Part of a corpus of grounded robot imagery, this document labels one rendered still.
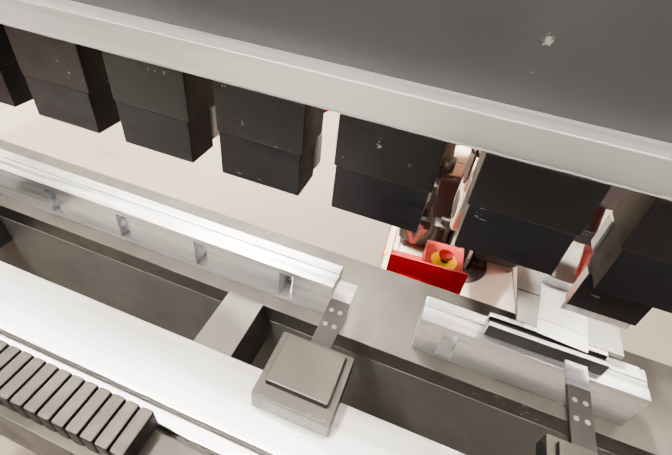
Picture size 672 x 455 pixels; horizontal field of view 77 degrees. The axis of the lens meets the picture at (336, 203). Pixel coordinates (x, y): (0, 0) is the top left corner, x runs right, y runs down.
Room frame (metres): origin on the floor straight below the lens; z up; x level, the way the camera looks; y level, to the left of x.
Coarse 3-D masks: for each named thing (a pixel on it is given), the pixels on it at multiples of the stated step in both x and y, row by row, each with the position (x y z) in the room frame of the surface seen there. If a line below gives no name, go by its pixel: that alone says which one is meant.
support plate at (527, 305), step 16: (576, 256) 0.67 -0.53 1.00; (528, 272) 0.60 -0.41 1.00; (560, 272) 0.62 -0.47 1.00; (528, 288) 0.56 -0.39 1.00; (528, 304) 0.52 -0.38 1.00; (528, 320) 0.48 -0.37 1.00; (592, 320) 0.50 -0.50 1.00; (592, 336) 0.47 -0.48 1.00; (608, 336) 0.47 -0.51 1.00; (608, 352) 0.44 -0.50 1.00
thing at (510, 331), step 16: (496, 320) 0.48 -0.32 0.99; (512, 320) 0.48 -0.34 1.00; (496, 336) 0.46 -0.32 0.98; (512, 336) 0.45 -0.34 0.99; (528, 336) 0.45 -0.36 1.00; (544, 336) 0.46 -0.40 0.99; (544, 352) 0.44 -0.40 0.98; (560, 352) 0.43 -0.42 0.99; (576, 352) 0.43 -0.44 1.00; (592, 352) 0.44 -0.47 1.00; (592, 368) 0.41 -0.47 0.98
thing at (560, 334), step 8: (544, 320) 0.49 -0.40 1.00; (544, 328) 0.47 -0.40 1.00; (552, 328) 0.47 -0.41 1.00; (560, 328) 0.47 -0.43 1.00; (552, 336) 0.45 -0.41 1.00; (560, 336) 0.46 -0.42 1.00; (568, 336) 0.46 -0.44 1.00; (576, 336) 0.46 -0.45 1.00; (584, 336) 0.46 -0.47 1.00; (568, 344) 0.44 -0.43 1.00; (576, 344) 0.44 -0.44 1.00; (584, 344) 0.45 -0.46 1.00
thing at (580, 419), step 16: (576, 368) 0.40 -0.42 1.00; (576, 384) 0.37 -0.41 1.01; (576, 400) 0.34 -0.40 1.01; (576, 416) 0.31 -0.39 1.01; (592, 416) 0.32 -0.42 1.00; (576, 432) 0.29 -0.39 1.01; (592, 432) 0.29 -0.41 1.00; (544, 448) 0.26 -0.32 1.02; (560, 448) 0.25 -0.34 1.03; (576, 448) 0.26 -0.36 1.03; (592, 448) 0.27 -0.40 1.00
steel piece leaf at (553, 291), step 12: (552, 288) 0.57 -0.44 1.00; (564, 288) 0.57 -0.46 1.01; (540, 300) 0.53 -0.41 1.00; (552, 300) 0.54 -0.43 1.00; (564, 300) 0.54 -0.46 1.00; (540, 312) 0.50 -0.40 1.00; (552, 312) 0.51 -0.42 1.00; (564, 312) 0.51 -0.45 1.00; (564, 324) 0.48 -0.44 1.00; (576, 324) 0.49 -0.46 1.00
